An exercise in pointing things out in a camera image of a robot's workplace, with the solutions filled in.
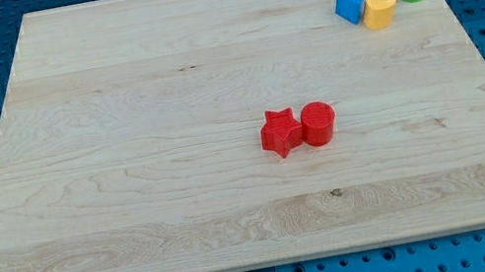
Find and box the red star block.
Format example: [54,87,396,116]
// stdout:
[259,107,304,158]

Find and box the wooden board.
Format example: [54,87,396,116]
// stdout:
[0,0,485,272]

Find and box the red cylinder block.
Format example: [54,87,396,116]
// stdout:
[300,101,336,147]

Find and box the blue triangle block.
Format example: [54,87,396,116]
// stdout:
[334,0,365,25]

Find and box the yellow heart block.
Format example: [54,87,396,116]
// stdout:
[362,0,397,30]

